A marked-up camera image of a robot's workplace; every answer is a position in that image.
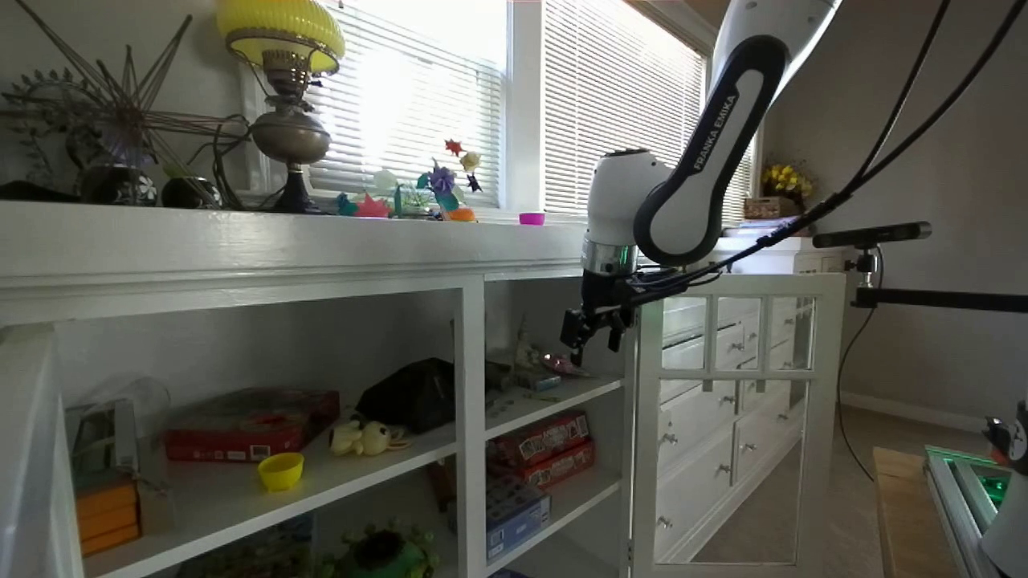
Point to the teal toy cup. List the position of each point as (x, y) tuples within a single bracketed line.
[(413, 200)]

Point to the colourful toy flower bunch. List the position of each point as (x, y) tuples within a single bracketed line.
[(446, 178)]

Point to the white drawer dresser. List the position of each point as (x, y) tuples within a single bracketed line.
[(767, 255)]

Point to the yellow flower bouquet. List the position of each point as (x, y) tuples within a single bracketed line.
[(788, 181)]

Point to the white glass cabinet door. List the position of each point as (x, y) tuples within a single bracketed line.
[(827, 427), (28, 451)]

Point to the gear shaped metal ornament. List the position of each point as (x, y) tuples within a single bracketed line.
[(31, 103)]

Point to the yellow plush bunny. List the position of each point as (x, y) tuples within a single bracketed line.
[(357, 439)]

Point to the small teal toy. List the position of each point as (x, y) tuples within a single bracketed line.
[(344, 202)]

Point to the orange toy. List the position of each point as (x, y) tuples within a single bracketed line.
[(462, 215)]

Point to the stacked red game boxes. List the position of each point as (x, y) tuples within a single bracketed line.
[(548, 443)]

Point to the black stereo camera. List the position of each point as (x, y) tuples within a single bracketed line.
[(871, 237)]

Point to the white wooden shelf cabinet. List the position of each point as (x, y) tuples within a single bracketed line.
[(269, 251)]

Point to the yellow shade brass lamp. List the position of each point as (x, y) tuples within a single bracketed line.
[(281, 42)]

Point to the black fabric bag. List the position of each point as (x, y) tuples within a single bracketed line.
[(413, 396)]

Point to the red board game box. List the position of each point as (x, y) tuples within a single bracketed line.
[(246, 427)]

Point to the yellow cup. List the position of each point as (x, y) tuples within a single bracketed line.
[(281, 474)]

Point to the orange box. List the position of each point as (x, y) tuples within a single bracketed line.
[(107, 517)]

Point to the clear plastic container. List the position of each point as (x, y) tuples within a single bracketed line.
[(115, 427)]

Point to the pink packaged doll toy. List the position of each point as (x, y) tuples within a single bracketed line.
[(550, 368)]

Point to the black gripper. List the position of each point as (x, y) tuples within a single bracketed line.
[(610, 296)]

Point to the dark round vase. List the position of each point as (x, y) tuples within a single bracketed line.
[(116, 183)]

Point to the wooden board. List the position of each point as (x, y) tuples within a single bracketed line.
[(905, 514)]

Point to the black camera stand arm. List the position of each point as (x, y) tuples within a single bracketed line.
[(942, 301)]

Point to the stacked books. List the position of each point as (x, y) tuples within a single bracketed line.
[(772, 226)]

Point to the black red clamp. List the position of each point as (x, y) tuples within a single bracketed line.
[(1014, 439)]

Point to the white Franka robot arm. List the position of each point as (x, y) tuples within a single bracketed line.
[(687, 194)]

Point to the green plush toy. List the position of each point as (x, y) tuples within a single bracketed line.
[(386, 550)]

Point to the metal starburst decoration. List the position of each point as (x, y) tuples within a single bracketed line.
[(116, 101)]

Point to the blue game box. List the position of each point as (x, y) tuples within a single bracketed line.
[(520, 526)]

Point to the green edged board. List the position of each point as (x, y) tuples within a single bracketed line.
[(980, 487)]

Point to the small pink toy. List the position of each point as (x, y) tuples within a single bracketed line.
[(373, 206)]

